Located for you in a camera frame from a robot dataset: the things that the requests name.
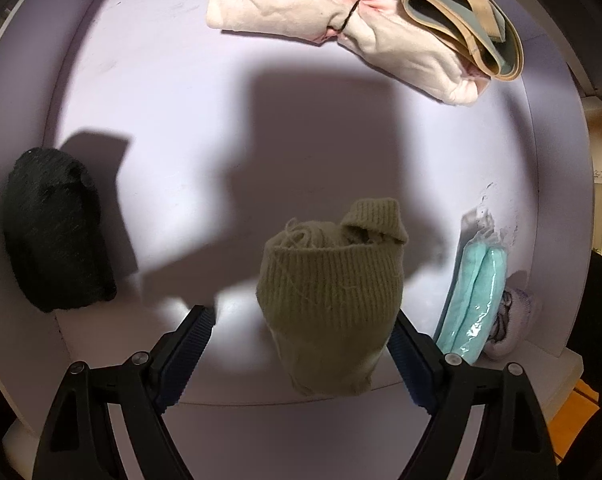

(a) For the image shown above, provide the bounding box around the teal cloth in plastic wrap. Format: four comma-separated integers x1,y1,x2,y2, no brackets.
435,182,519,366

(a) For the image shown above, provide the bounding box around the pale sock purple stitching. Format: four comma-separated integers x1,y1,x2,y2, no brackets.
483,287,544,359

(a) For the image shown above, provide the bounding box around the white drawer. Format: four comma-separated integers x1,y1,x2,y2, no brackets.
0,0,596,456

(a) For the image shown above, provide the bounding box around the pink cloth bundle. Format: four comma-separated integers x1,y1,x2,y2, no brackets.
180,0,492,107

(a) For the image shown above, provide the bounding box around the black hair tie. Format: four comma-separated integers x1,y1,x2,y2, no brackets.
338,0,366,36

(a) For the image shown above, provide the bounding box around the olive green knit hat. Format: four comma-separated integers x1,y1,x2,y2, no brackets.
256,198,410,397

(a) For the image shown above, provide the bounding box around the grey-green cloth beige trim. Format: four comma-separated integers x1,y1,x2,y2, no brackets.
402,0,525,80

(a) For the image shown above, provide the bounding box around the black knit cloth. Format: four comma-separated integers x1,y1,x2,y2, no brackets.
3,147,118,312

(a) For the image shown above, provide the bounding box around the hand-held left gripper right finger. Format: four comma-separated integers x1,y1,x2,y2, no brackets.
387,310,572,480

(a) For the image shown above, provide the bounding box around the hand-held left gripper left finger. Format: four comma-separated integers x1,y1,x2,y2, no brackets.
31,305,216,480

